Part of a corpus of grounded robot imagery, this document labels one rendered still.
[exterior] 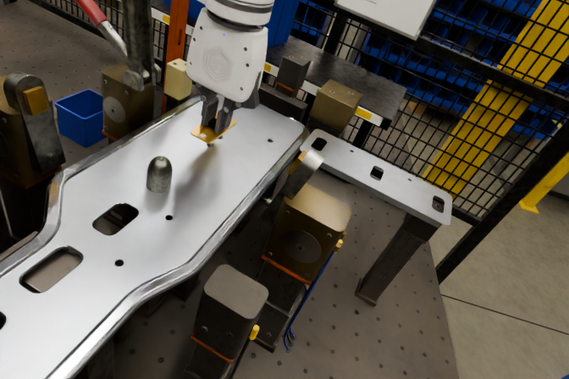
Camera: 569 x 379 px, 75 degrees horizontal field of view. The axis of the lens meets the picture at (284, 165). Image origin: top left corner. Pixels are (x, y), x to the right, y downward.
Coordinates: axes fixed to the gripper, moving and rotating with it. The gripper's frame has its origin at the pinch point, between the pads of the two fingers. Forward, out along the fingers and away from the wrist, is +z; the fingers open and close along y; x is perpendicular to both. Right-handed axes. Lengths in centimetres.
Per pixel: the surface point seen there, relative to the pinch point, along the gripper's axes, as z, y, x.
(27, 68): 36, -78, 26
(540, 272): 106, 147, 157
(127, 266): 5.9, 5.6, -24.7
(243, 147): 5.9, 4.3, 3.4
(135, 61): -3.3, -14.1, -1.9
